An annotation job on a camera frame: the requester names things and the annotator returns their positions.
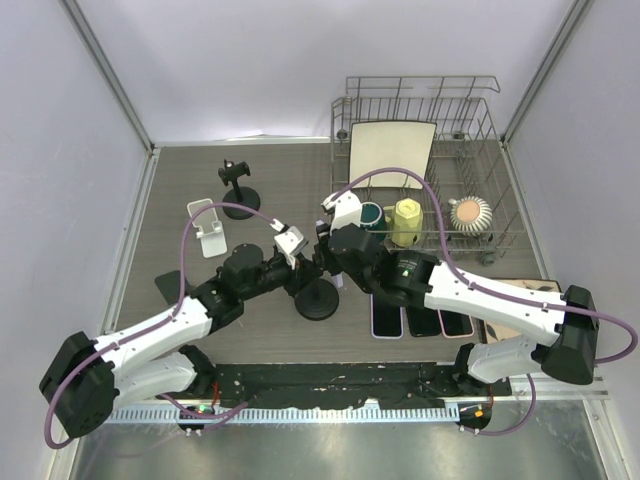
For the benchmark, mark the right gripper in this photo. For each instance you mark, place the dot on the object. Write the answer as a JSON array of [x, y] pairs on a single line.
[[328, 262]]

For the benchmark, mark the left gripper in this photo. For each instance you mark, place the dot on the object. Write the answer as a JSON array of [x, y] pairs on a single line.
[[304, 270]]

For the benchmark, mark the white phone stand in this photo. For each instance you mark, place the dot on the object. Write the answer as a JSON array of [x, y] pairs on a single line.
[[209, 228]]

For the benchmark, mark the black gooseneck phone stand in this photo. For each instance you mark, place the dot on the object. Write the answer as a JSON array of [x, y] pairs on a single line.
[[317, 301]]

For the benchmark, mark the black round phone stand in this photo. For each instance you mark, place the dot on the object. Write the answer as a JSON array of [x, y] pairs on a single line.
[[229, 174]]

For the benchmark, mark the lavender case phone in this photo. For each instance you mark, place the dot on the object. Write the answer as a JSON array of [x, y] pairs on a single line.
[[386, 320]]

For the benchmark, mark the black case phone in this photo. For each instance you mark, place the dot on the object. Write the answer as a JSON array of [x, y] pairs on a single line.
[[423, 322]]

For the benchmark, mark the pink case phone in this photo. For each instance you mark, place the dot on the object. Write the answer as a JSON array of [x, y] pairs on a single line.
[[455, 325]]

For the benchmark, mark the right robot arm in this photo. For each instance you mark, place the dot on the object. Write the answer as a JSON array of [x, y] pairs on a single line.
[[556, 332]]

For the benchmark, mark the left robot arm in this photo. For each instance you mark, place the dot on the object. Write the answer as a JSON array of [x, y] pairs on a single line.
[[90, 378]]

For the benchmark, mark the wooden round phone stand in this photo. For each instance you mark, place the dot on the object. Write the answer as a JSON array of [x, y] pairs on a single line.
[[169, 286]]

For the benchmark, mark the green mug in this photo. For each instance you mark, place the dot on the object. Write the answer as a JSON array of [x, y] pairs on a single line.
[[375, 220]]

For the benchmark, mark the yellow mug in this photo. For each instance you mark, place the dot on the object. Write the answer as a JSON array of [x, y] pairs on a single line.
[[404, 221]]

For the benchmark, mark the white square plate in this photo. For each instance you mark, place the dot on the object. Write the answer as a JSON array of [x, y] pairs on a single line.
[[383, 144]]

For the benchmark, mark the metal dish rack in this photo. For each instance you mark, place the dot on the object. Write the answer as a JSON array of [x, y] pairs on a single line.
[[439, 164]]

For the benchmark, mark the white ribbed cup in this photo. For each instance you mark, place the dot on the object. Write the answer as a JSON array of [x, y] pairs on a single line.
[[470, 216]]

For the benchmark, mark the floral square plate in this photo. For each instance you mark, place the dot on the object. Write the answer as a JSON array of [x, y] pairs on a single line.
[[493, 333]]

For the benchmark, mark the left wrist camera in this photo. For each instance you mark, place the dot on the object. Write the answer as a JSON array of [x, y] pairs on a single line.
[[289, 241]]

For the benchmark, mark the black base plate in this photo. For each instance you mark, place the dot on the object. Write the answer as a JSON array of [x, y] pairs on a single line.
[[340, 386]]

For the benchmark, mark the white cable duct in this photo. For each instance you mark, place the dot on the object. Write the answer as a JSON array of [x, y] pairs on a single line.
[[370, 412]]

